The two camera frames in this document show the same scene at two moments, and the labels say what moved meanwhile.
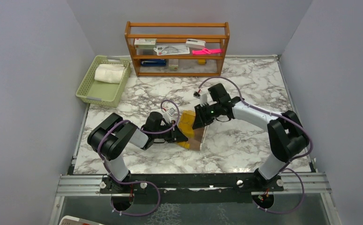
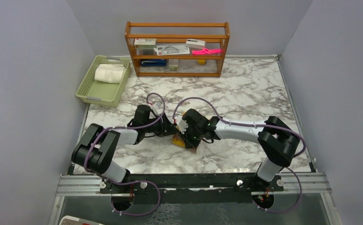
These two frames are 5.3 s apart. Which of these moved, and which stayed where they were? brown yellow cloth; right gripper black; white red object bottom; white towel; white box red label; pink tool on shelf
Moved: right gripper black; brown yellow cloth
Stayed: white box red label; white towel; white red object bottom; pink tool on shelf
